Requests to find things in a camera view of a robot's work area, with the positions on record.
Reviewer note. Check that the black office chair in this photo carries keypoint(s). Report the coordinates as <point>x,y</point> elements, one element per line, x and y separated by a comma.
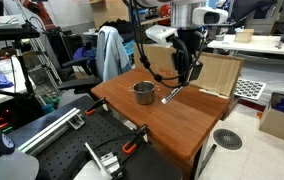
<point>78,83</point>

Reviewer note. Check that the small steel pot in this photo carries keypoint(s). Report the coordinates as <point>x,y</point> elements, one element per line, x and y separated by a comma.
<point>144,96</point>

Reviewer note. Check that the silver metal frame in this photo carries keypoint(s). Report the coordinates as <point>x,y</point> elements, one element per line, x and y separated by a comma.
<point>47,66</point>

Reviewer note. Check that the black computer box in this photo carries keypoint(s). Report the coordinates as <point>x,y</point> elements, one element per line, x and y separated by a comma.
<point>2,116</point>

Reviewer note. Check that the small wooden box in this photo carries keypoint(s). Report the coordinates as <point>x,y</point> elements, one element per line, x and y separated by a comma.
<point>244,36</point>

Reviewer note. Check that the purple bag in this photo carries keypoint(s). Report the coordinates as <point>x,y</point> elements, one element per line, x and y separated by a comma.
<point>83,53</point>

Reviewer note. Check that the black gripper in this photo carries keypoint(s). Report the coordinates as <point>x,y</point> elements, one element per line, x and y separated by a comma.
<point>190,46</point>

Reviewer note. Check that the blue cloth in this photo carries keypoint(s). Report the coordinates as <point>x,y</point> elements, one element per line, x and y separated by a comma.
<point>0,80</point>

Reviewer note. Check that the black and silver marker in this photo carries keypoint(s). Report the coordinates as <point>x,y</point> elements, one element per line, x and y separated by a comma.
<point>172,95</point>

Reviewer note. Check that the aluminium extrusion rail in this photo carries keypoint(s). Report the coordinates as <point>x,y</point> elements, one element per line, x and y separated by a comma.
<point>110,161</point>
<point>48,131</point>

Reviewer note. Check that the white side table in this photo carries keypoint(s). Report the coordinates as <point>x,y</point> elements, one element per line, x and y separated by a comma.
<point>18,83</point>

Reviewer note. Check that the dark metal table leg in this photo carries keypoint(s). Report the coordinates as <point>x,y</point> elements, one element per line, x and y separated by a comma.
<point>207,161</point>

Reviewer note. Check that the open cardboard box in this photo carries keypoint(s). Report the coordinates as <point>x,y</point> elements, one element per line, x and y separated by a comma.
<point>278,128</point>

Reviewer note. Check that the brown cardboard panel orange print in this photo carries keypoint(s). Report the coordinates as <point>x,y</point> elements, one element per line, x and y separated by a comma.
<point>215,73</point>

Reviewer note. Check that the large cardboard box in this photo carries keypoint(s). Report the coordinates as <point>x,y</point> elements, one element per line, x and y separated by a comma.
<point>110,13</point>

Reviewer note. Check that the red robot arm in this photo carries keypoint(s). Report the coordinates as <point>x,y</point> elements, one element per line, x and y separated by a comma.
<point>43,13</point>

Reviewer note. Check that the teal plastic item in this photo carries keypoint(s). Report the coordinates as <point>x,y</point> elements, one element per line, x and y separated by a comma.
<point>50,105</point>

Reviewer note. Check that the checkerboard calibration sheet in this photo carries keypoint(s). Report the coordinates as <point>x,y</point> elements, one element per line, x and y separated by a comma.
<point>250,89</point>

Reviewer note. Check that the light blue hanging jacket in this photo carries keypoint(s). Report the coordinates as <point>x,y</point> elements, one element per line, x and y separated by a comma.
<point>112,53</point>

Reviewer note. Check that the round floor drain grate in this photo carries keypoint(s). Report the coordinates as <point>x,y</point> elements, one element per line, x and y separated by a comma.
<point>227,139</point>

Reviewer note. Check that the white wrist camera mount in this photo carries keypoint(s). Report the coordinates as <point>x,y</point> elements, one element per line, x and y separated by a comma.
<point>158,33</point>

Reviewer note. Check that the long white table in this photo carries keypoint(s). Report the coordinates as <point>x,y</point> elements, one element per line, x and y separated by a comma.
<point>258,45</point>

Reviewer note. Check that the black perforated breadboard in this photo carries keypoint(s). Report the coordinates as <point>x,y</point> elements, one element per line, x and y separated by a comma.
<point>82,143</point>

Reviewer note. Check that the small grey roll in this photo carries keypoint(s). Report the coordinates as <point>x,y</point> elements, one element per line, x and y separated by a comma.
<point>219,37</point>

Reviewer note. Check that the black camera on tripod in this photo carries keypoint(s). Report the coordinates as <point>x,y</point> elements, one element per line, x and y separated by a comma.
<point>12,33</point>

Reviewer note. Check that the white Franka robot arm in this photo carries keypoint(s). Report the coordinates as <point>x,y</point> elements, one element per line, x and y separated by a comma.
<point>182,13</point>

